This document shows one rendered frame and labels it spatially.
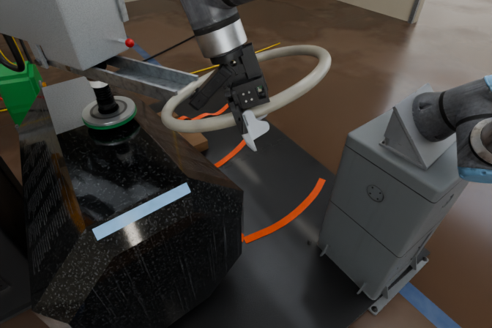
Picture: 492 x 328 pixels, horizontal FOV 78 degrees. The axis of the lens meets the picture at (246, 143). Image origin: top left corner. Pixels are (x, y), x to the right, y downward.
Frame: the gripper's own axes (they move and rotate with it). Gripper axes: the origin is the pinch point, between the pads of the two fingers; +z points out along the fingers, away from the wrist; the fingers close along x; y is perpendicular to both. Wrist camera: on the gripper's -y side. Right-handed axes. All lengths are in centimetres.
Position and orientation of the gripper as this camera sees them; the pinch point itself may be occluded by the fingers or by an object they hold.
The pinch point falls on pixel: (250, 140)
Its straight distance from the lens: 68.1
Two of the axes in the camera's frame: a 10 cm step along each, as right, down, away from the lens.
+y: 9.4, -2.9, -1.8
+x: 0.2, -4.9, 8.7
